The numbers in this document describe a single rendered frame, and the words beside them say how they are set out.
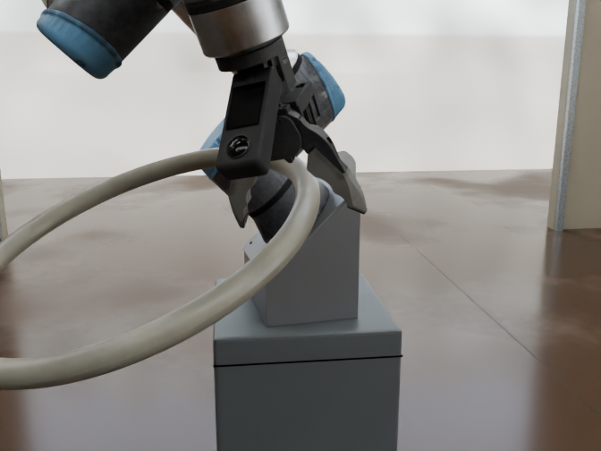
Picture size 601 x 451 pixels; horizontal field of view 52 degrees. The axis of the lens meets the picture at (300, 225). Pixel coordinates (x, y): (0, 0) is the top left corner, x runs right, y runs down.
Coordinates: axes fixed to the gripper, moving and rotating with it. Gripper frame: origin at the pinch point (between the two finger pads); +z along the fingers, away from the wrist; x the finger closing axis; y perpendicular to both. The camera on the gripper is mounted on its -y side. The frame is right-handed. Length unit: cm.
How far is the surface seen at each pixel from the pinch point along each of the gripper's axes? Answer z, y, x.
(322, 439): 71, 29, 26
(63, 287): 148, 209, 280
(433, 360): 186, 172, 37
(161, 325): -1.6, -18.0, 8.2
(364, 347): 54, 39, 14
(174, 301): 165, 208, 198
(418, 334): 193, 200, 50
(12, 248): -0.7, 1.8, 44.6
